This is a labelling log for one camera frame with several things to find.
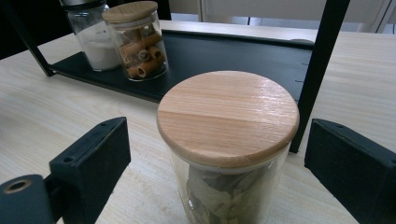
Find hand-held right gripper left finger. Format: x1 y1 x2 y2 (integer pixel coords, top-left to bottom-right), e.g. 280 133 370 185
49 116 132 224

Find wooden-lid glass jar cinnamon sticks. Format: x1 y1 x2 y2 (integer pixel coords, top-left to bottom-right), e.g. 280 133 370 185
102 0 170 83

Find wooden-lid glass jar dried leaves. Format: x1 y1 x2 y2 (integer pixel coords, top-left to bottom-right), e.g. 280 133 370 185
156 70 301 224

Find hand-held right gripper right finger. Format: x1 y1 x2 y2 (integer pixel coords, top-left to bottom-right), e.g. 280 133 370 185
304 118 396 224

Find white background furniture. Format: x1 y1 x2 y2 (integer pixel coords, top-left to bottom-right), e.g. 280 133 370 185
168 0 396 35

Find metal-lid glass jar white powder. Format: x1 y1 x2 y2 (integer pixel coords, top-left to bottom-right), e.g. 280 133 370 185
59 0 123 72

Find black two-tier metal rack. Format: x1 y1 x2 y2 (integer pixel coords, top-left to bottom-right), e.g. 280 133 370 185
0 0 351 154

